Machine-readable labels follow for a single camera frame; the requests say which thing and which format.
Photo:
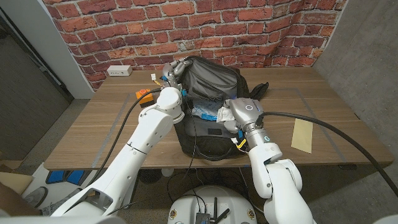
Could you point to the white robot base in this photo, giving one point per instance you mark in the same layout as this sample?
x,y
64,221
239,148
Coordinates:
x,y
217,202

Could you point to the clear plastic bag blue label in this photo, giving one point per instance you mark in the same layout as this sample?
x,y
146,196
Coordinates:
x,y
205,110

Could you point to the grey perforated wall panel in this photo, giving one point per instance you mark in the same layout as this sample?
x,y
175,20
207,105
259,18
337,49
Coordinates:
x,y
28,93

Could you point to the black antenna device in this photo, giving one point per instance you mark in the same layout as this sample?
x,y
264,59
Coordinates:
x,y
202,217

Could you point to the grey sneaker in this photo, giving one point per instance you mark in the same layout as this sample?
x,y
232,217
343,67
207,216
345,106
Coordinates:
x,y
59,203
35,196

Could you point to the yellow paper envelope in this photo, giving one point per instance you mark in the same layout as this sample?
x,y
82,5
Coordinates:
x,y
302,135

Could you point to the person's brown trouser leg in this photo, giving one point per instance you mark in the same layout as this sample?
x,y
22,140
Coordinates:
x,y
12,202

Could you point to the orange emergency stop button box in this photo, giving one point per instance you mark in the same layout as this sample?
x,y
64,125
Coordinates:
x,y
143,93

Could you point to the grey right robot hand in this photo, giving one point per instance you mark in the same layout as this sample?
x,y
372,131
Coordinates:
x,y
247,113

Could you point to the white power strip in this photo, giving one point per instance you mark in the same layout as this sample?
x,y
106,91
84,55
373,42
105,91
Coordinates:
x,y
119,70

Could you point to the blue and black pad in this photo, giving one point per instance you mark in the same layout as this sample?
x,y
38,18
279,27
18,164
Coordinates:
x,y
57,176

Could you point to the red brick print backdrop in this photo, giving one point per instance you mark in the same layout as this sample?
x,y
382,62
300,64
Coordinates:
x,y
186,31

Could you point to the white floor plate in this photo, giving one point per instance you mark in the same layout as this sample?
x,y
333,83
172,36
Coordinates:
x,y
37,169

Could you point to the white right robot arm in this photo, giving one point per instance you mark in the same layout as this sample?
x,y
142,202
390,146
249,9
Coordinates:
x,y
273,180

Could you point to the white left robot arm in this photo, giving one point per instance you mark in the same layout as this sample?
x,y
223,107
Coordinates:
x,y
140,146

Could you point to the black round floor object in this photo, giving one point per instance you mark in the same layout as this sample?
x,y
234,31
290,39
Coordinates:
x,y
150,176

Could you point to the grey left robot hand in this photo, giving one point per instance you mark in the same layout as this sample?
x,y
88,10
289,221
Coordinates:
x,y
172,73

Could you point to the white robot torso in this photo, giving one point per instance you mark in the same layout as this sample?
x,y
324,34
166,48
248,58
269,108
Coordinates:
x,y
62,220

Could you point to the black backpack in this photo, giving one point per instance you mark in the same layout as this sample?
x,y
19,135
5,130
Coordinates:
x,y
211,81

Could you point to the cardboard box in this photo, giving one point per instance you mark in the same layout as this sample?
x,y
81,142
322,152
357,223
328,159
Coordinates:
x,y
15,182

